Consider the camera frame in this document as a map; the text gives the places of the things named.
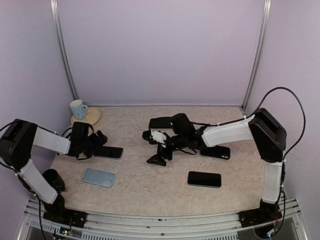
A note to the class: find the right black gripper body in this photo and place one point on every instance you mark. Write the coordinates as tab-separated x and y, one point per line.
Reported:
161	152

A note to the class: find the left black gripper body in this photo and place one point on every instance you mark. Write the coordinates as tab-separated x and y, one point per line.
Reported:
91	146

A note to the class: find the black phone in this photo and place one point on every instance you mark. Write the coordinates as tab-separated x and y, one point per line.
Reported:
109	152
204	179

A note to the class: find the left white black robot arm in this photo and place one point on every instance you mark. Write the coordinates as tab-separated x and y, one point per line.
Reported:
19	139

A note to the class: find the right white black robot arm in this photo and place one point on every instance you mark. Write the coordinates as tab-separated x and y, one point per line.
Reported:
177	132

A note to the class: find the light blue phone case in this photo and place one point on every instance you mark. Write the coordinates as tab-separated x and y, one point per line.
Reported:
98	177

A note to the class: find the beige round plate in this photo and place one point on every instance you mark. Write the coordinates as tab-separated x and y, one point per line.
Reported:
92	117

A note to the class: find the light blue mug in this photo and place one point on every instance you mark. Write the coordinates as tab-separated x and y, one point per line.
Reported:
79	109

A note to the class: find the black cylinder cup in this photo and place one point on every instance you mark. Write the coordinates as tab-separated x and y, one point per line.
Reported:
54	180

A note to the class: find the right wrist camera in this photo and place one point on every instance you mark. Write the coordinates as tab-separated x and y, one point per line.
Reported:
155	137

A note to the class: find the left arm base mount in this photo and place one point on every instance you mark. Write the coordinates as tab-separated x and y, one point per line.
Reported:
58	213

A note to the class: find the front aluminium rail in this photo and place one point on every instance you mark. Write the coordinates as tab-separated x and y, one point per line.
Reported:
218	226

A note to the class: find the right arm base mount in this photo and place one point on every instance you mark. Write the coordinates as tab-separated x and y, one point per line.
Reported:
266	212

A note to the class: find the left aluminium frame post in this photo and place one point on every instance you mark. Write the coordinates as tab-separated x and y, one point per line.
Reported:
54	5

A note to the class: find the aluminium frame post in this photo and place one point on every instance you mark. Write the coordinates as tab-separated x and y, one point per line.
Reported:
54	5
258	53

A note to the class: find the right aluminium frame post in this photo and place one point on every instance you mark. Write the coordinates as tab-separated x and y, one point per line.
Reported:
258	53

